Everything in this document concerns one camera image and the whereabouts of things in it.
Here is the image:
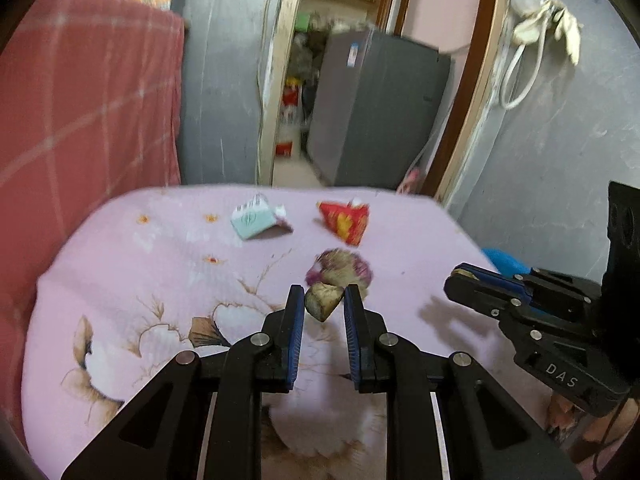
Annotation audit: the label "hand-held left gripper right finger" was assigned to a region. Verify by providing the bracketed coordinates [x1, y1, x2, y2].
[344, 284, 583, 480]

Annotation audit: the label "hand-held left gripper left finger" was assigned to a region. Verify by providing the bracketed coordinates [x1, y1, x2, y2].
[61, 284, 306, 480]

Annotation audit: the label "wooden door frame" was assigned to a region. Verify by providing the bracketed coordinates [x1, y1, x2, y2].
[255, 0, 511, 206]

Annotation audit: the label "person's right hand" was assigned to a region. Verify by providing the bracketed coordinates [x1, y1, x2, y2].
[570, 400, 632, 466]

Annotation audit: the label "pink floral blanket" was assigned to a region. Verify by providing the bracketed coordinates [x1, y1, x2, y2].
[21, 185, 566, 480]

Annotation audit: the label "pink slipper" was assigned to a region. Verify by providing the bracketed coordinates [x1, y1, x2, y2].
[397, 167, 422, 195]

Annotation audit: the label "red snack packet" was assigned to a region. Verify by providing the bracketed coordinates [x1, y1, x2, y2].
[316, 199, 371, 247]

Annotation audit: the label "grey washing machine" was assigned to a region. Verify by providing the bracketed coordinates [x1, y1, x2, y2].
[306, 27, 452, 188]

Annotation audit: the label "blue plastic bucket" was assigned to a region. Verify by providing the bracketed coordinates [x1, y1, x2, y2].
[481, 247, 531, 277]

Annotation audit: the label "brown paper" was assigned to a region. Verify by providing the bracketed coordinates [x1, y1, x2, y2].
[305, 282, 346, 321]

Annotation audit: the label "red checked cloth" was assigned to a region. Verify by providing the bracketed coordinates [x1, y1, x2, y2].
[0, 0, 185, 441]

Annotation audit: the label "purple wrapper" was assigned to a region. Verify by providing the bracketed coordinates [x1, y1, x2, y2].
[306, 249, 374, 302]

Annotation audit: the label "green white small carton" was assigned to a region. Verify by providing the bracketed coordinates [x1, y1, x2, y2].
[231, 194, 294, 241]

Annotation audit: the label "cream rubber gloves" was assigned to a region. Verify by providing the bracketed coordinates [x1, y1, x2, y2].
[514, 0, 583, 66]

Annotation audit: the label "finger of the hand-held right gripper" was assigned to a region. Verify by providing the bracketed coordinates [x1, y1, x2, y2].
[444, 274, 601, 351]
[452, 263, 601, 306]

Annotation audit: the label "white rice bag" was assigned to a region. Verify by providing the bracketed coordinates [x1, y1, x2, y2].
[280, 79, 303, 126]

